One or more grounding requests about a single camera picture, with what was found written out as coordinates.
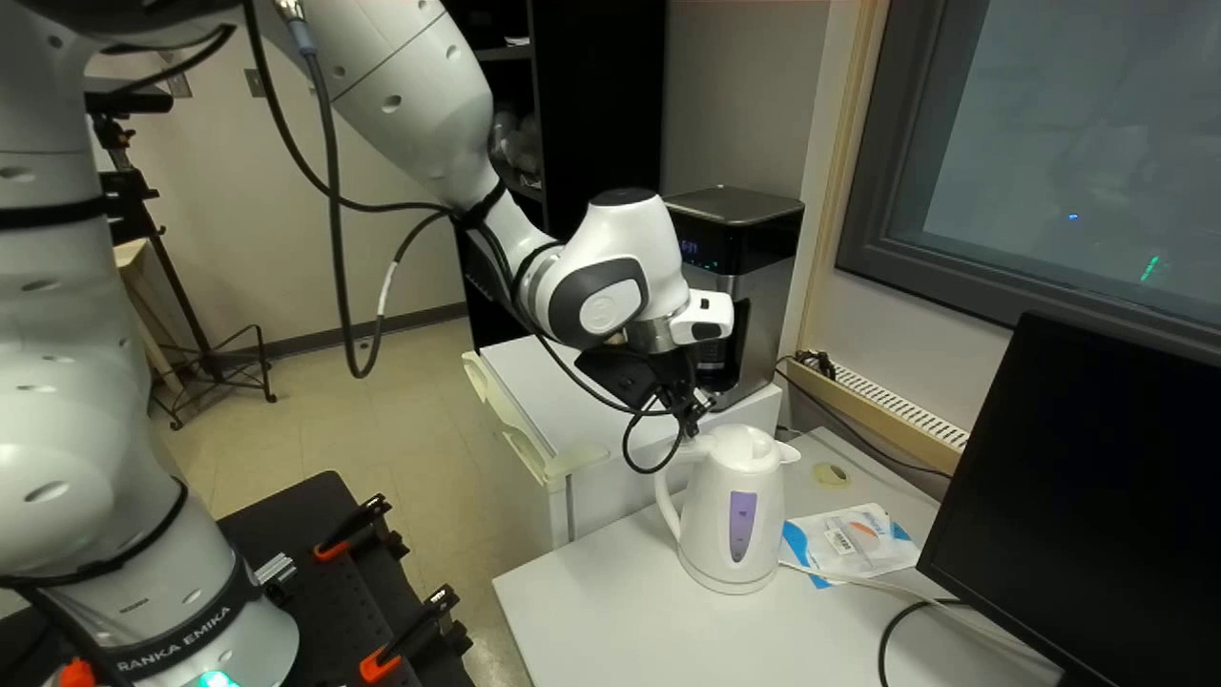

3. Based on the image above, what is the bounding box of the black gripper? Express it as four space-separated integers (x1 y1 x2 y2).
634 332 718 442

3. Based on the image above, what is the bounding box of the white electric kettle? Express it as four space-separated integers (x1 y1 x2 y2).
648 420 805 599

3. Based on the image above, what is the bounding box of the black and silver coffee maker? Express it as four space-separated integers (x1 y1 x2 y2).
664 184 809 400

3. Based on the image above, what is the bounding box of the blue and white packet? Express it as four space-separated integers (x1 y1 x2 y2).
779 501 924 593

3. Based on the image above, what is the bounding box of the black shelf unit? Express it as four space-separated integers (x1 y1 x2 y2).
436 0 673 356

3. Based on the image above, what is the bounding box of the black computer monitor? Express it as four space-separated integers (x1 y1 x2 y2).
910 309 1221 687

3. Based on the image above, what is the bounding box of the black tripod stand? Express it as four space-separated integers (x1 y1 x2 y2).
84 86 282 432

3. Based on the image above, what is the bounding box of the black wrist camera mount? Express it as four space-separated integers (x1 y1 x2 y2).
576 341 664 411

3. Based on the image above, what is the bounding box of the black wall plug cable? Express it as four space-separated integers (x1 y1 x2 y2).
793 348 843 385

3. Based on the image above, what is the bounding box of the beige wall cable raceway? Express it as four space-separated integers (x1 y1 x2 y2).
774 356 973 479

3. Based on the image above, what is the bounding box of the grey window frame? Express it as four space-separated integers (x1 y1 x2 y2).
830 0 1221 372

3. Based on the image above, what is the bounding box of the thin black desk cable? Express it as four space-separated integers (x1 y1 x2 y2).
872 593 951 687

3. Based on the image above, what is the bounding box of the orange handled black clamp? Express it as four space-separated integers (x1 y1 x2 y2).
309 493 395 566
353 585 465 687

